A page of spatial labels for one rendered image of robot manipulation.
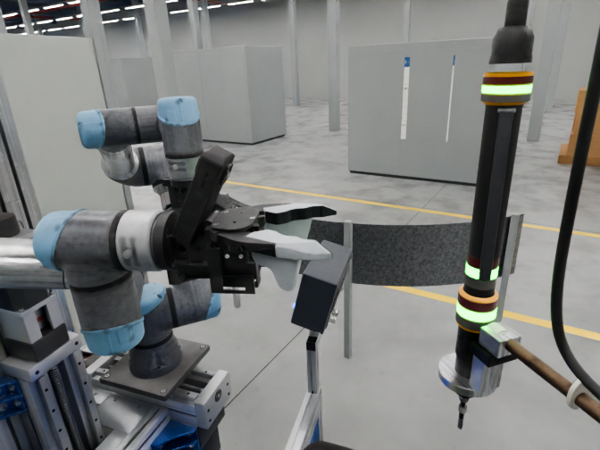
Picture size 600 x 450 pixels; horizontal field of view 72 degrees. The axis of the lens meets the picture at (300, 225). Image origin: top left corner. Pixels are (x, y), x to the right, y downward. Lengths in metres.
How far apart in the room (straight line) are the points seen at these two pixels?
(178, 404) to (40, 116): 1.53
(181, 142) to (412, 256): 1.89
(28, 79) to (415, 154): 5.56
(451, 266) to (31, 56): 2.40
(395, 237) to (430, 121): 4.37
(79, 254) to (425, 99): 6.32
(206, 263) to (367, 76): 6.54
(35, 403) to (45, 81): 1.58
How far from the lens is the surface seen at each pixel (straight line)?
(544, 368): 0.48
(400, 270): 2.53
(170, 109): 0.81
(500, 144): 0.45
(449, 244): 2.54
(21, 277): 0.72
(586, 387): 0.46
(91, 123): 0.91
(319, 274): 1.24
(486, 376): 0.55
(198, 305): 1.20
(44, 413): 1.18
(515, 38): 0.44
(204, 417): 1.26
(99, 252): 0.52
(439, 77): 6.59
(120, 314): 0.58
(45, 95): 2.34
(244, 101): 10.27
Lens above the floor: 1.83
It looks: 22 degrees down
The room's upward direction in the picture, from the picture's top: 2 degrees counter-clockwise
